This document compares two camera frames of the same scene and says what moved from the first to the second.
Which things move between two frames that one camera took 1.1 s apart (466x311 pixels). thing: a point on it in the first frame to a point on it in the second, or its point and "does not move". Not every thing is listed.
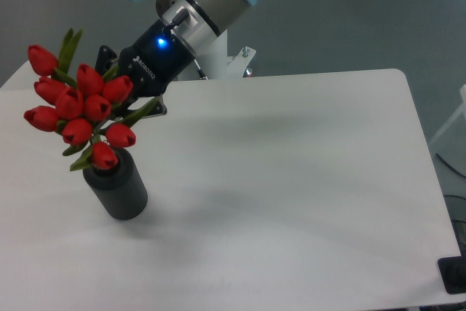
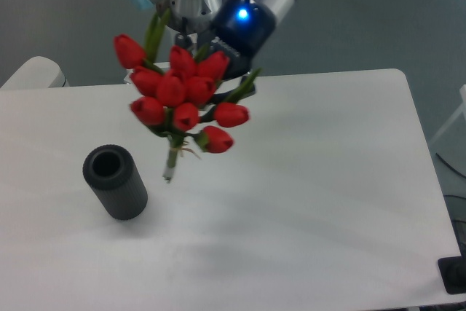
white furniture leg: (462, 108) does not move
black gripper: (152, 60) to (242, 25)
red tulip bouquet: (88, 111) to (178, 98)
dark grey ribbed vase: (121, 191) does not move
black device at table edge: (453, 271) does not move
